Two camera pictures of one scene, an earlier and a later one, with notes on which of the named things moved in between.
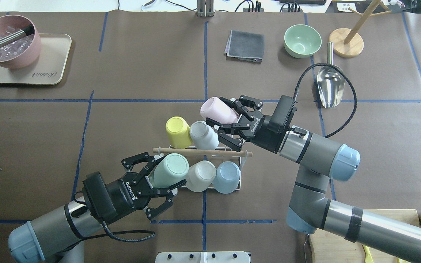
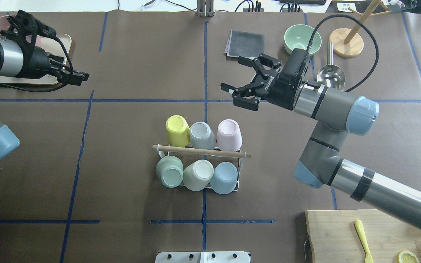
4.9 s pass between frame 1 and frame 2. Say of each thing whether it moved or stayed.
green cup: moved
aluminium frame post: stayed
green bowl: stayed
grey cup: stayed
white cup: stayed
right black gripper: moved
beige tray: stayed
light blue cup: stayed
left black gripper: moved
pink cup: moved
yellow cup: stayed
